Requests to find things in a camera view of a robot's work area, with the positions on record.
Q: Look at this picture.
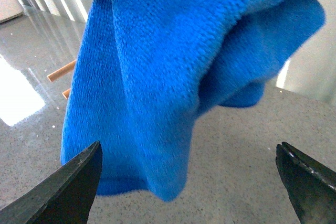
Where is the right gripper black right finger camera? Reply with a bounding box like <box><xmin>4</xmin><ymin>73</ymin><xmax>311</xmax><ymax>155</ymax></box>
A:
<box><xmin>276</xmin><ymin>142</ymin><xmax>335</xmax><ymax>223</ymax></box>

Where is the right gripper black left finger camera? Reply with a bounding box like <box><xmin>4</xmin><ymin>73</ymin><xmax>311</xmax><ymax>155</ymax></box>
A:
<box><xmin>1</xmin><ymin>142</ymin><xmax>102</xmax><ymax>223</ymax></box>

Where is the blue microfiber cloth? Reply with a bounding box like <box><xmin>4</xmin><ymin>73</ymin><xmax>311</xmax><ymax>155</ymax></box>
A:
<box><xmin>60</xmin><ymin>0</ymin><xmax>324</xmax><ymax>201</ymax></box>

